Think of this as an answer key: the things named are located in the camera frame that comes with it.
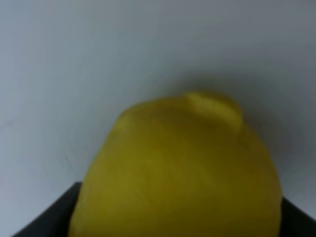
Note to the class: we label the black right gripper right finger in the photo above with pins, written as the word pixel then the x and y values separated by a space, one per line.
pixel 295 222

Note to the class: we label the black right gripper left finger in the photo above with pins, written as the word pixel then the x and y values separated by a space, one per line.
pixel 54 222

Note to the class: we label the yellow lemon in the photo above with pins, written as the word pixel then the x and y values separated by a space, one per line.
pixel 185 166

